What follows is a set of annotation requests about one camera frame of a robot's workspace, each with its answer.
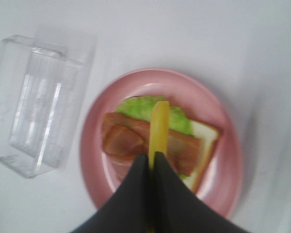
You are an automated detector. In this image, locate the red bacon strip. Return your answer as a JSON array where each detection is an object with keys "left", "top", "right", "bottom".
[{"left": 103, "top": 124, "right": 146, "bottom": 159}]

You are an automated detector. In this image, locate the pink round plate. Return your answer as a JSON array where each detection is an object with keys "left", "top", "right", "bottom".
[{"left": 80, "top": 68, "right": 243, "bottom": 217}]

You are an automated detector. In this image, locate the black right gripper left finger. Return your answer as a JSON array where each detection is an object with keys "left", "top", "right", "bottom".
[{"left": 73, "top": 154, "right": 149, "bottom": 233}]

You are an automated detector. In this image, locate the clear left plastic tray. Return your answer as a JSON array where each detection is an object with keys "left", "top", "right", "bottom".
[{"left": 0, "top": 34, "right": 96, "bottom": 178}]

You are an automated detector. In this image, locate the brown bacon strip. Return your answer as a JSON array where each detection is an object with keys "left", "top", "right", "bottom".
[{"left": 102, "top": 112, "right": 201, "bottom": 176}]

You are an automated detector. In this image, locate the green lettuce leaf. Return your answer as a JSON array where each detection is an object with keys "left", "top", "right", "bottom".
[{"left": 116, "top": 95, "right": 193, "bottom": 136}]

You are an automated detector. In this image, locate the bread slice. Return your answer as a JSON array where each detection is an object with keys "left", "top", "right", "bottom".
[{"left": 180, "top": 120, "right": 223, "bottom": 193}]

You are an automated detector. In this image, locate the yellow cheese slice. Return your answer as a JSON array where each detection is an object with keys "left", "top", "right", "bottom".
[{"left": 146, "top": 100, "right": 171, "bottom": 233}]

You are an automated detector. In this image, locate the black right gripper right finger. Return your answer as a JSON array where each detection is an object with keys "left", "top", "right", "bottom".
[{"left": 153, "top": 152, "right": 247, "bottom": 233}]

